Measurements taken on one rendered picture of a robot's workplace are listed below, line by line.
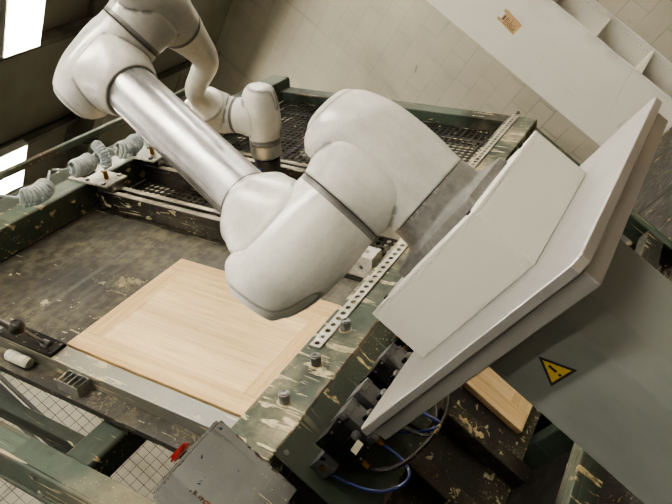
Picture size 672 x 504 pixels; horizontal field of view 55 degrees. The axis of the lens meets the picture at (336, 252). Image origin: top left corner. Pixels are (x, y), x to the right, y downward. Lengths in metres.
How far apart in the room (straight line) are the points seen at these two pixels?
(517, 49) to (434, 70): 2.02
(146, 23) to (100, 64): 0.12
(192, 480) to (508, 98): 6.21
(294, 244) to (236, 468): 0.36
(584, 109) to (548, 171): 4.25
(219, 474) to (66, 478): 0.43
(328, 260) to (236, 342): 0.71
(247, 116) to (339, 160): 0.89
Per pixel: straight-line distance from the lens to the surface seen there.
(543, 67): 5.23
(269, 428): 1.36
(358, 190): 0.95
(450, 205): 0.95
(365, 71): 7.52
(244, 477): 1.06
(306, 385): 1.44
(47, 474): 1.42
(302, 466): 1.33
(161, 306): 1.81
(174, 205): 2.22
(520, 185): 0.95
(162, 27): 1.39
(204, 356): 1.61
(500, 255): 0.86
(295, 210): 0.96
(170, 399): 1.48
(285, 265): 0.95
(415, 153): 0.96
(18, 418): 1.73
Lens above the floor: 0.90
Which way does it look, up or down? 4 degrees up
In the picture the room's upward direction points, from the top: 49 degrees counter-clockwise
